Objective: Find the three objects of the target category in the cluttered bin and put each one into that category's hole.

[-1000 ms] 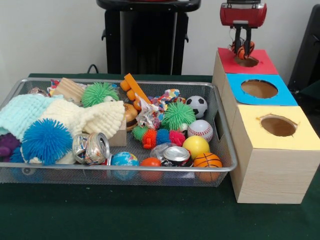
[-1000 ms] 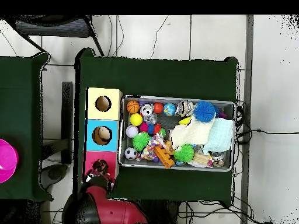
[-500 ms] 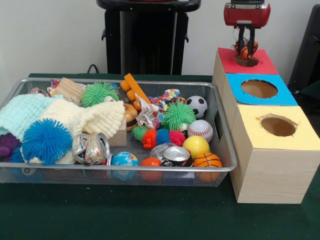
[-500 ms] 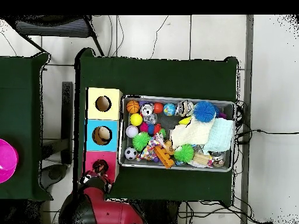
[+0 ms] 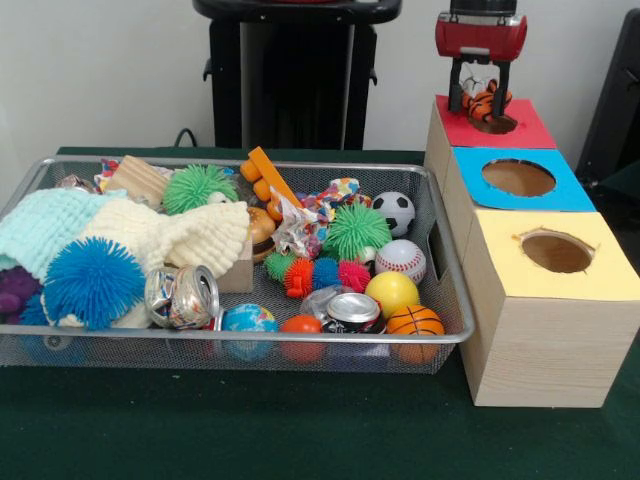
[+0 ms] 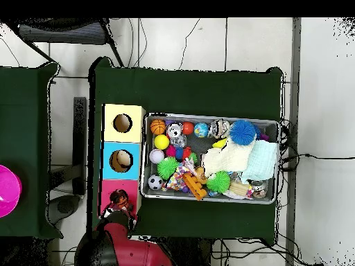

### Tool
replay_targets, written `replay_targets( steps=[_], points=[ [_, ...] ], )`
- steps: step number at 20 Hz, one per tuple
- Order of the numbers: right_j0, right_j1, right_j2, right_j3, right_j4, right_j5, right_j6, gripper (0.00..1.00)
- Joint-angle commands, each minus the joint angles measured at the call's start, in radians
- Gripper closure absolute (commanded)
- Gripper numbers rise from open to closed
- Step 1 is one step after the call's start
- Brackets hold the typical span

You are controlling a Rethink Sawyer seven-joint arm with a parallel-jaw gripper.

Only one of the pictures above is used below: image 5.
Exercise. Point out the yellow ball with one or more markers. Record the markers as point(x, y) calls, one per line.
point(392, 296)

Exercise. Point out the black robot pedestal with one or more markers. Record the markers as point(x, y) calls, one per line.
point(300, 75)

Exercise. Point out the silver mesh bin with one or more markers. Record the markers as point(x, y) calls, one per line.
point(150, 350)

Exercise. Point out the mint green cloth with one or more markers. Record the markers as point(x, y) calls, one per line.
point(35, 225)

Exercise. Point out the black side stand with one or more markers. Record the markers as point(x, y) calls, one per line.
point(615, 100)

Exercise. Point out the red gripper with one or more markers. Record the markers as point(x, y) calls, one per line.
point(480, 40)

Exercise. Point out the cream cloth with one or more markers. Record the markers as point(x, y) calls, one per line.
point(200, 235)

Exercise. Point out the blue globe ball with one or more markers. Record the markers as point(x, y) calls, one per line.
point(249, 320)

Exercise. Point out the green spiky ball with eyes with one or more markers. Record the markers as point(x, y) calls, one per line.
point(197, 189)
point(356, 231)

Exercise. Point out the toy soccer ball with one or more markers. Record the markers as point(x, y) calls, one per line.
point(394, 214)

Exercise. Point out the white toy baseball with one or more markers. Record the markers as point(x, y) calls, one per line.
point(401, 262)

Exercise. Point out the long orange toy block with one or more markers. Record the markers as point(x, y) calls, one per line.
point(265, 182)

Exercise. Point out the orange tiger striped plush toy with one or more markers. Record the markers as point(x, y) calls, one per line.
point(480, 102)

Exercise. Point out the dark green side table cloth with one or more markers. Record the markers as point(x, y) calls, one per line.
point(625, 182)

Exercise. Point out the colourful patterned fabric toy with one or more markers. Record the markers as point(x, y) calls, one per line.
point(310, 220)

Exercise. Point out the small orange ball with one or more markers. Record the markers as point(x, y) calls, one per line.
point(301, 326)

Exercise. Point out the wooden box with three holes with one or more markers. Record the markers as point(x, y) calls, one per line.
point(550, 350)

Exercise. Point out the large blue spiky ball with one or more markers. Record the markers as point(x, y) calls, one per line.
point(92, 282)

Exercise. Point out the orange toy basketball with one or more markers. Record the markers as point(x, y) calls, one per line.
point(415, 321)

